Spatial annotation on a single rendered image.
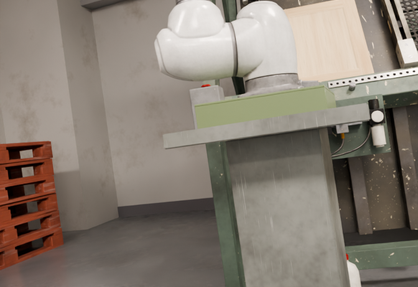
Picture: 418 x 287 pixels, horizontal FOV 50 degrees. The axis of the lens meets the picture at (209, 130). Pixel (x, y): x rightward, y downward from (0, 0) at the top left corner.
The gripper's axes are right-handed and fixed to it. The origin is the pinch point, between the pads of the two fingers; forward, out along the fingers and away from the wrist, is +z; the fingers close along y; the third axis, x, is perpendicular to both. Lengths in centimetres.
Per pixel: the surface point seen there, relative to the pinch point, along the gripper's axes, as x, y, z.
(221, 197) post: 58, 2, 76
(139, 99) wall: -242, 168, 135
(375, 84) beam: 18, -61, 49
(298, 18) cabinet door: -19.3, -30.2, 25.2
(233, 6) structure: -38.9, 4.5, 18.0
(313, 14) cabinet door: -20.9, -37.1, 24.4
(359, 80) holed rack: 17, -54, 47
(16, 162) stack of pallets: -68, 205, 118
